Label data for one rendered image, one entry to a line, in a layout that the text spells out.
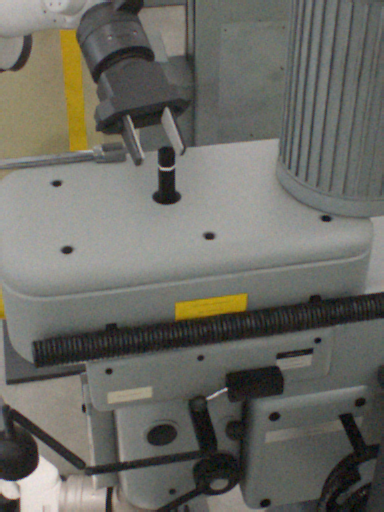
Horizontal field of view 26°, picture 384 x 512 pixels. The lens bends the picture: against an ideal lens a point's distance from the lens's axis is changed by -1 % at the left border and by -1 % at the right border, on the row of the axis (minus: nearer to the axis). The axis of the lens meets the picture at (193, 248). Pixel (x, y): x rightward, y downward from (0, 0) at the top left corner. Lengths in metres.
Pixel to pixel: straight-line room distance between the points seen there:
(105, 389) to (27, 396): 2.32
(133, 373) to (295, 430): 0.29
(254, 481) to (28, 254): 0.55
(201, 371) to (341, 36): 0.46
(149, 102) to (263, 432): 0.50
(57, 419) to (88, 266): 2.38
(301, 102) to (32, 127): 2.03
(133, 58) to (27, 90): 1.82
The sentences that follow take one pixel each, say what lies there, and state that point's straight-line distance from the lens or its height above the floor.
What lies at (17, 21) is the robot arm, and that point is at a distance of 1.29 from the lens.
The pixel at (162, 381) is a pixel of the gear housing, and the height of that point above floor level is 1.68.
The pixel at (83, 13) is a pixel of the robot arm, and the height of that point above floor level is 2.07.
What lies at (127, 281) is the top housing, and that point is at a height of 1.87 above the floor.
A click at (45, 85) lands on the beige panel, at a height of 1.21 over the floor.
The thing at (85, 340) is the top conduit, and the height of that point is 1.81.
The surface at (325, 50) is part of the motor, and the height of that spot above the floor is 2.10.
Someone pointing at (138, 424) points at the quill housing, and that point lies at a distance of 1.22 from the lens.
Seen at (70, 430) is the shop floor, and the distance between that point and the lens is 3.29.
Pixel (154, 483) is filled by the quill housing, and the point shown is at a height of 1.43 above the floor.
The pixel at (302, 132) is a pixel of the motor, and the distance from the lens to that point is 1.04.
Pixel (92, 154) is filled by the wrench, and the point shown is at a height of 1.90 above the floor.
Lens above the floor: 2.50
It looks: 38 degrees down
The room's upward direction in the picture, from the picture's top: 1 degrees clockwise
